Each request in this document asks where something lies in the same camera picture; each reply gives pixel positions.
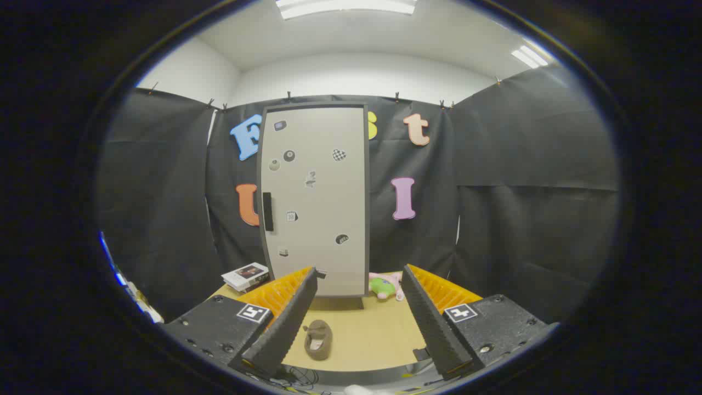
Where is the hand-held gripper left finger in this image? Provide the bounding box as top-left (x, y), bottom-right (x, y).
top-left (161, 267), bottom-right (319, 379)

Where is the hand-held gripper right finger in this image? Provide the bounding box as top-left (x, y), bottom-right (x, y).
top-left (400, 264), bottom-right (561, 381)

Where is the brown fuzzy shoe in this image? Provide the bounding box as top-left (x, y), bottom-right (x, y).
top-left (303, 320), bottom-right (333, 361)

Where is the grey shoe cabinet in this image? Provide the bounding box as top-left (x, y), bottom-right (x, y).
top-left (257, 101), bottom-right (371, 311)

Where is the pink and green plush toy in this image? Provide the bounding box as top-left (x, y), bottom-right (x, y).
top-left (369, 272), bottom-right (405, 302)

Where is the black backdrop cloth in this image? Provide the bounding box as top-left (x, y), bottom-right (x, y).
top-left (98, 66), bottom-right (620, 324)

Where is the small ceiling light panel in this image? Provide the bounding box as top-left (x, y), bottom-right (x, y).
top-left (511, 46), bottom-right (549, 69)

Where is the long ceiling light panel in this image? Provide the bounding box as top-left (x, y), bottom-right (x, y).
top-left (276, 0), bottom-right (417, 20)

